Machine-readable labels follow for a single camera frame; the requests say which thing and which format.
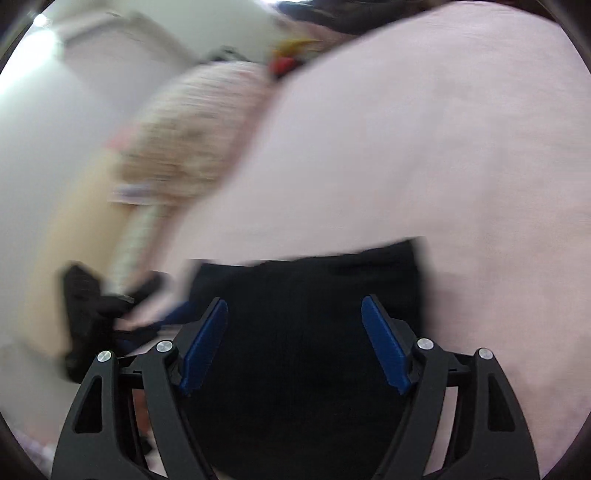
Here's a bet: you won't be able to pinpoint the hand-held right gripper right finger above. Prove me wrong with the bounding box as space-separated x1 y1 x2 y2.
361 294 541 480

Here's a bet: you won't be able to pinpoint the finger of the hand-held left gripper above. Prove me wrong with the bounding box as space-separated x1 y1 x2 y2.
124 272 169 303
113 301 197 346

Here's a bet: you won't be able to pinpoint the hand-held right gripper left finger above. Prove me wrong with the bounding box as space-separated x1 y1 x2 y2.
51 298 229 480

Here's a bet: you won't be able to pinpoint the black pants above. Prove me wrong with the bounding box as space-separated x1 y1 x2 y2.
182 236 432 480

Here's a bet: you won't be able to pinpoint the beige headboard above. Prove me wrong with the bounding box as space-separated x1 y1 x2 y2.
25 152 139 365

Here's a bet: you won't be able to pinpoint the bear print pillow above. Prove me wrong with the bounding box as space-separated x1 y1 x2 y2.
108 60 278 206

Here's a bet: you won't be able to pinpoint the pink bed sheet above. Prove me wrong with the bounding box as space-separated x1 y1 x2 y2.
124 0 591 480

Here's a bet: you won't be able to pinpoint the red and yellow toy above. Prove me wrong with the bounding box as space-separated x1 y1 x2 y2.
268 37 324 77

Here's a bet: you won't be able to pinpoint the dark cloth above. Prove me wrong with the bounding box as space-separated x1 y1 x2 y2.
277 0 444 34

